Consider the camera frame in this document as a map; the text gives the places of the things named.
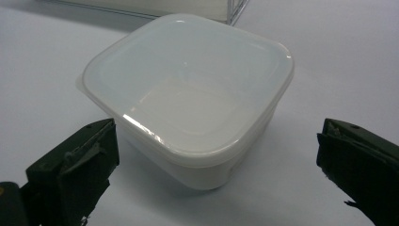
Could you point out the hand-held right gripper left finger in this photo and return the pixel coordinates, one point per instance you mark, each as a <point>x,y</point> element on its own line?
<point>72,169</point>

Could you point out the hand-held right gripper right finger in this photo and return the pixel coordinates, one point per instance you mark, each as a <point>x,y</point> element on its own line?
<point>363,163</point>

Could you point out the white square plastic container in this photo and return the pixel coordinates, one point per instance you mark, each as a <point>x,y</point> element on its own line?
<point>200,169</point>

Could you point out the translucent white plastic container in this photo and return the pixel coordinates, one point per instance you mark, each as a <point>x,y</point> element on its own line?
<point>188,84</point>

